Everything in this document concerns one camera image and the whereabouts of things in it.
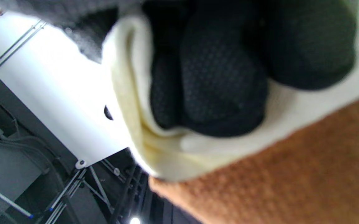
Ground person's right hand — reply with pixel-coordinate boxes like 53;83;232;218
142;0;358;138

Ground whiteboard on metal stand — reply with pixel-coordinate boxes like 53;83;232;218
0;6;134;170

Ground cream canvas bag brown straps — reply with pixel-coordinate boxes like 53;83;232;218
102;0;359;224

